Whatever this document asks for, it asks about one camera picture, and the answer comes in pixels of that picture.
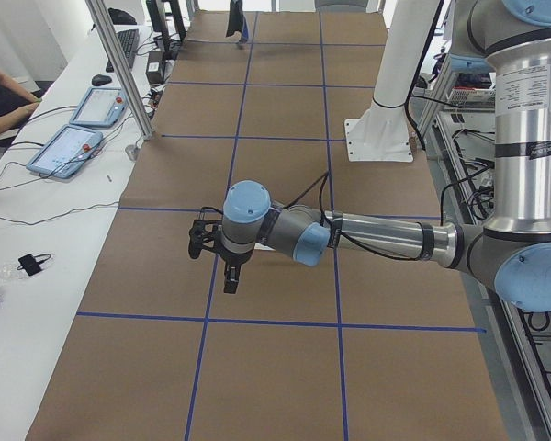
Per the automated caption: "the seated person forearm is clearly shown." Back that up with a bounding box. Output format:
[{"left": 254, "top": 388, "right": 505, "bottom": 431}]
[{"left": 0, "top": 71, "right": 44, "bottom": 135}]

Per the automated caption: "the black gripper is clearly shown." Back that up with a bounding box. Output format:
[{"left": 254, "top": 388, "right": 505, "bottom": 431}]
[{"left": 219, "top": 250, "right": 251, "bottom": 294}]

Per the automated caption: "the black monitor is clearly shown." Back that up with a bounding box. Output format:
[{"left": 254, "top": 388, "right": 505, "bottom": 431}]
[{"left": 145, "top": 0, "right": 186, "bottom": 61}]

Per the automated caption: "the black computer mouse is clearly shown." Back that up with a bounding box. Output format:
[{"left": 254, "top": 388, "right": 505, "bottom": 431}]
[{"left": 91, "top": 74, "right": 112, "bottom": 87}]

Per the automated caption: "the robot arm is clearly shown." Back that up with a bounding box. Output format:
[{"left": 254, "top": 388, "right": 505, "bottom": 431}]
[{"left": 216, "top": 1, "right": 551, "bottom": 312}]

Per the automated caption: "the teach pendant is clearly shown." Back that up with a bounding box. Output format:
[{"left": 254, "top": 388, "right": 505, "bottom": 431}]
[
  {"left": 26, "top": 124, "right": 104, "bottom": 179},
  {"left": 70, "top": 86, "right": 126, "bottom": 129}
]

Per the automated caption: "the small black adapter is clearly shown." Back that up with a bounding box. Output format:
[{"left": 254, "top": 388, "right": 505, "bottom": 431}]
[{"left": 17, "top": 254, "right": 42, "bottom": 277}]

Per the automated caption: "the black power brick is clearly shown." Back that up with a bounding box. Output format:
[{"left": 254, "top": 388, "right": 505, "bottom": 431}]
[{"left": 145, "top": 50, "right": 165, "bottom": 85}]

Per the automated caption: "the far teach pendant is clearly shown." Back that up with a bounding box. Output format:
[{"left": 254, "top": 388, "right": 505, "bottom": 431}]
[{"left": 70, "top": 86, "right": 126, "bottom": 129}]

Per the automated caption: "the near teach pendant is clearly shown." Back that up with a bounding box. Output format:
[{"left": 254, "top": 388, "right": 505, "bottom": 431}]
[{"left": 26, "top": 124, "right": 104, "bottom": 179}]

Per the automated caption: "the aluminium frame post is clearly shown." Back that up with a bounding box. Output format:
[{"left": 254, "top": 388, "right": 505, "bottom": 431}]
[{"left": 85, "top": 0, "right": 153, "bottom": 141}]

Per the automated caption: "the black keyboard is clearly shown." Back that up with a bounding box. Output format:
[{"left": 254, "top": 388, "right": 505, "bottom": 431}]
[{"left": 117, "top": 28, "right": 140, "bottom": 69}]

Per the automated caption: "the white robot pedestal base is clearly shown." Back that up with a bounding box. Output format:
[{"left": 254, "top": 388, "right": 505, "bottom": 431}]
[{"left": 344, "top": 0, "right": 443, "bottom": 163}]

